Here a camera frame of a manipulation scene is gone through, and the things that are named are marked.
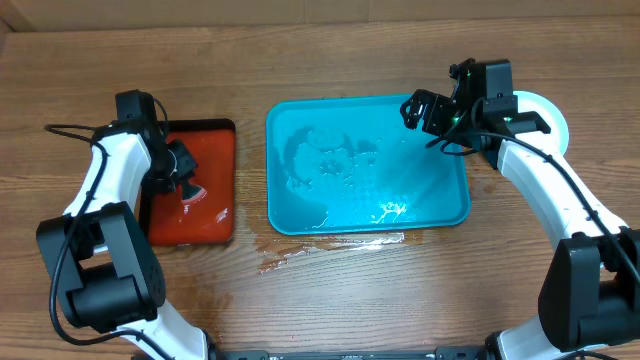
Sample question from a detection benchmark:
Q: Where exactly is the dark grey sponge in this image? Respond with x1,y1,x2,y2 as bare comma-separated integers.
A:
181,180,207,205

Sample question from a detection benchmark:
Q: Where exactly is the light blue plate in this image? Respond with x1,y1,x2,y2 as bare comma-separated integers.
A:
514,90,570,155

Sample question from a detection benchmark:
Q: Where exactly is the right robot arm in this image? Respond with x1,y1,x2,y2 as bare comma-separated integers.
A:
400,58,639,360

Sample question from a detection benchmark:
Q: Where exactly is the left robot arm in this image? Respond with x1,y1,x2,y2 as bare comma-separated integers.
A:
36,90,218,359

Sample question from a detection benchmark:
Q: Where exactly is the red black-rimmed tray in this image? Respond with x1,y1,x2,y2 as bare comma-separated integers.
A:
139,118,236,247

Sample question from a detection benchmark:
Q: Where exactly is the teal plastic tray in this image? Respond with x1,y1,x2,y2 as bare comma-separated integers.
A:
266,94,472,235

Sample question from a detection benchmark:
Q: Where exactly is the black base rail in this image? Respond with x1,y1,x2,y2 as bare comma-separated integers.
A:
208,346,500,360

